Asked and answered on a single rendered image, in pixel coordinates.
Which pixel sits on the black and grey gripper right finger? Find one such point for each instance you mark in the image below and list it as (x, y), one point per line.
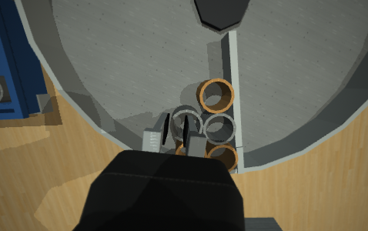
(194, 142)

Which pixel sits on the grey round turntable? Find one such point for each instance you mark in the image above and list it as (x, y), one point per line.
(299, 68)

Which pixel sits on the grey metal sleeve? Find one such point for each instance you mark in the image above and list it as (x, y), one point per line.
(4, 93)
(175, 130)
(225, 134)

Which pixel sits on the blue square tray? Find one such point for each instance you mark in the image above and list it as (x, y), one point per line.
(21, 68)

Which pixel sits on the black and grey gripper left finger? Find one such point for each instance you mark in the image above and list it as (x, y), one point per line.
(154, 138)

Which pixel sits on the bronze bushing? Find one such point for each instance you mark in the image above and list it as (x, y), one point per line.
(226, 100)
(229, 157)
(179, 145)

